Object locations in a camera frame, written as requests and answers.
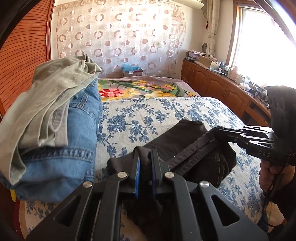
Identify black device stand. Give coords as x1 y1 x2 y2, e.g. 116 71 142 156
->
253 86 266 100

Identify circle-patterned sheer curtain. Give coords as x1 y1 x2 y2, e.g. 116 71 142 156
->
53 0 186 78

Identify black cable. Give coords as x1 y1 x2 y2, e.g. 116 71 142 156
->
262 171 286 229

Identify blue jeans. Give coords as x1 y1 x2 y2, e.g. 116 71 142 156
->
0 76 103 202

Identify small cardboard box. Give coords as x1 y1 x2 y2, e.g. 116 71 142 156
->
122 70 144 77

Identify person's right forearm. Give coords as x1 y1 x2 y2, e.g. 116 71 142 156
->
269 162 296 232

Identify beige window curtain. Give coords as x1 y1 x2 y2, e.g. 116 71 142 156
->
203 0 220 56

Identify wooden cabinet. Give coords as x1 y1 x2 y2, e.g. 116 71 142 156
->
180 59 272 126

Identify person's right hand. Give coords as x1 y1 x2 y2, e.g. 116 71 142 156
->
258 160 285 193

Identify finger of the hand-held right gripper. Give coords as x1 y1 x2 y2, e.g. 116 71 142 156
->
216 126 276 140
217 135 276 149

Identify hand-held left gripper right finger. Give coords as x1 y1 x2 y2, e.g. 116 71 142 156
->
150 150 270 241

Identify stack of papers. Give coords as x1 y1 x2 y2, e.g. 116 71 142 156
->
185 50 206 61

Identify blue plastic bag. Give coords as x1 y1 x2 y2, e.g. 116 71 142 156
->
121 63 141 72

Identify open cardboard box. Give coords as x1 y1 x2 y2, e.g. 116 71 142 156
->
198 56 219 69

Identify dark brown pants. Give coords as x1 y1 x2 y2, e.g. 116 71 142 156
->
107 119 237 229

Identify wooden slatted wardrobe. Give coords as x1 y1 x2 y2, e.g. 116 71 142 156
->
0 0 56 121

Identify grey-green pants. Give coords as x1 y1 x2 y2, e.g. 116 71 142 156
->
0 54 102 186

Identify wooden-framed window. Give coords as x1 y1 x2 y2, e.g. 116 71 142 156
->
228 0 296 90

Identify blue floral bedsheet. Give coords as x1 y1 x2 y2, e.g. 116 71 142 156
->
20 96 285 241

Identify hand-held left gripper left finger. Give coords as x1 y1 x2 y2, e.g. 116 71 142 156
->
25 151 141 241

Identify colourful flower blanket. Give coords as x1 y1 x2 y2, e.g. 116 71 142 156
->
97 75 201 101

